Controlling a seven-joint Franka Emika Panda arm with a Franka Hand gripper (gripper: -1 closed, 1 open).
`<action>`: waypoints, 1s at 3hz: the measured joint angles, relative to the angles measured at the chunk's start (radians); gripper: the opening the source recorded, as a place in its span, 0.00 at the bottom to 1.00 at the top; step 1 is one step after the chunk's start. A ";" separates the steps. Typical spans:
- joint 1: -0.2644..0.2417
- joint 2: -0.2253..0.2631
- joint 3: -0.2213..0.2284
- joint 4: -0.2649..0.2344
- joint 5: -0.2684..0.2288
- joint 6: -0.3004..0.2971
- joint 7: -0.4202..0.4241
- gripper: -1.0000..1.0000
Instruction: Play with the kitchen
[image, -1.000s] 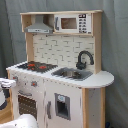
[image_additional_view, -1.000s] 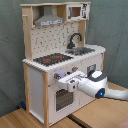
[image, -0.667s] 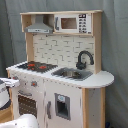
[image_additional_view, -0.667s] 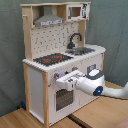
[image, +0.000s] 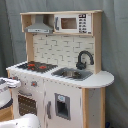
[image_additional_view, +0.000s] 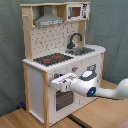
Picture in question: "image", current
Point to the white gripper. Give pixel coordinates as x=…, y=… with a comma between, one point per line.
x=9, y=83

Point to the white oven door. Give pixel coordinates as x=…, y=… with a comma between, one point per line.
x=28, y=101

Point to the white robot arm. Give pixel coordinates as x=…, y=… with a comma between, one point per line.
x=25, y=121

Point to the wooden toy kitchen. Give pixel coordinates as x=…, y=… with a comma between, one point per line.
x=87, y=97

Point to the grey right oven knob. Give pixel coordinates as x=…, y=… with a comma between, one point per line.
x=34, y=83

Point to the black toy stovetop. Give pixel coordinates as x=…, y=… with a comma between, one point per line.
x=37, y=66

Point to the grey ice dispenser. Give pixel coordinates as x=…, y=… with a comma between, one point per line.
x=62, y=106

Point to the grey toy sink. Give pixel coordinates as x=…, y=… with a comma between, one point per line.
x=73, y=74

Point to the grey range hood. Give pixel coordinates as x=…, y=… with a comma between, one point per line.
x=39, y=26

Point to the black toy faucet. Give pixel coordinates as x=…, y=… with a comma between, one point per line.
x=81, y=64

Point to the white toy microwave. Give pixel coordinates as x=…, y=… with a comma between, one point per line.
x=73, y=23

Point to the grey fabric backdrop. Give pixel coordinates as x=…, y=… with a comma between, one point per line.
x=114, y=44

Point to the grey fridge door handle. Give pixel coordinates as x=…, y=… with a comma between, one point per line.
x=48, y=109

